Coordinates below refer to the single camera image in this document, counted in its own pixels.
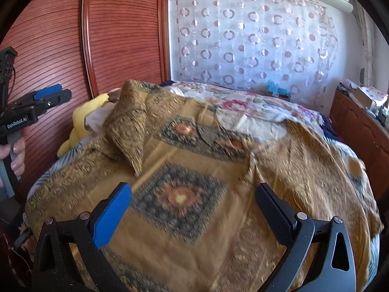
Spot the golden patterned shirt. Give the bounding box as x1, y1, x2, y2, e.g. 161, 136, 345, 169
25, 79, 384, 292

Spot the person's left hand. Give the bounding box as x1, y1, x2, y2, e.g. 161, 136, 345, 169
0, 127, 29, 176

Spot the beige pink pillow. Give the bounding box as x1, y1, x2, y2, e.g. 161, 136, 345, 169
84, 102, 115, 136

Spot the yellow plush toy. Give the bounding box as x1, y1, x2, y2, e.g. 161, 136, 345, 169
57, 93, 109, 158

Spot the palm leaf bedsheet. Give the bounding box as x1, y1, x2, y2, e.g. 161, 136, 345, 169
27, 133, 380, 292

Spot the red wooden wardrobe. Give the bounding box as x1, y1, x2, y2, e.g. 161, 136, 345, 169
1, 0, 170, 196

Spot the wooden sideboard cabinet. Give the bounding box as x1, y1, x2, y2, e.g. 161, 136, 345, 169
329, 90, 389, 201

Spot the floral quilt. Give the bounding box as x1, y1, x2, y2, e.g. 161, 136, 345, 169
162, 82, 324, 136

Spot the cardboard box with cloth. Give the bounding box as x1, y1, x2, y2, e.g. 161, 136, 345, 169
354, 86, 388, 110

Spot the teal small box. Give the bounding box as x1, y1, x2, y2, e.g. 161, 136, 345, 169
266, 80, 291, 100

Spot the sheer circle pattern curtain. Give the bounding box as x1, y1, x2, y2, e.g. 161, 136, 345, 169
169, 0, 338, 109

